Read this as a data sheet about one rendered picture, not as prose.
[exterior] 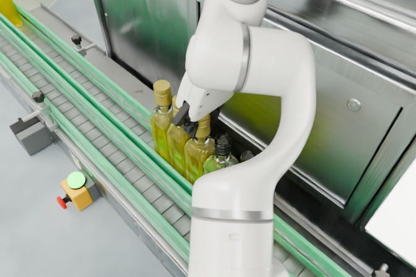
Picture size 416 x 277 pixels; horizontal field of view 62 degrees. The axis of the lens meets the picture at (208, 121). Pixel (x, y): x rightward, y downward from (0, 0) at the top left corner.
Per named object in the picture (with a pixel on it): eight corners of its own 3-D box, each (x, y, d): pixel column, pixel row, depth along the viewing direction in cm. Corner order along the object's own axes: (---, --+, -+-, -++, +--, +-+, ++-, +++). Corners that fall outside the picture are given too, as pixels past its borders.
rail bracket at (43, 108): (61, 129, 99) (45, 95, 90) (37, 143, 96) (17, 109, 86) (54, 122, 101) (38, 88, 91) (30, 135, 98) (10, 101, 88)
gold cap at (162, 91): (175, 100, 73) (174, 85, 69) (163, 109, 71) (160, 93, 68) (164, 92, 74) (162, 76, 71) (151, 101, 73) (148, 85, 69)
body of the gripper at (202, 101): (225, 30, 54) (212, 75, 64) (175, 58, 49) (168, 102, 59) (260, 61, 52) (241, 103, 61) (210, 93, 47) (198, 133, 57)
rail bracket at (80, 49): (104, 66, 119) (95, 32, 109) (86, 75, 116) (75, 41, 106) (97, 60, 121) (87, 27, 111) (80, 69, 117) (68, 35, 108)
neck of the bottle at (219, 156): (233, 156, 66) (234, 140, 62) (221, 165, 64) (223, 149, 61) (221, 147, 67) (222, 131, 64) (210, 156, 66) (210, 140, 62)
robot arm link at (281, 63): (186, 212, 40) (195, 38, 43) (293, 216, 42) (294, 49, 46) (197, 220, 31) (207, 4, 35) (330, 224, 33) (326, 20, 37)
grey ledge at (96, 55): (200, 146, 107) (199, 122, 98) (178, 163, 103) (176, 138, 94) (49, 25, 152) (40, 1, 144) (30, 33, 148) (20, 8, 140)
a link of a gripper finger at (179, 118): (202, 83, 54) (208, 94, 60) (166, 116, 54) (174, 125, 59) (208, 88, 54) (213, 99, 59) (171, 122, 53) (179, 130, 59)
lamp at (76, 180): (89, 182, 93) (86, 176, 91) (74, 193, 91) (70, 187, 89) (80, 172, 96) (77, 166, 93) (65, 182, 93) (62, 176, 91)
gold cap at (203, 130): (214, 131, 67) (214, 115, 64) (200, 141, 65) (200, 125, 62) (201, 121, 69) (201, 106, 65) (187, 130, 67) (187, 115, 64)
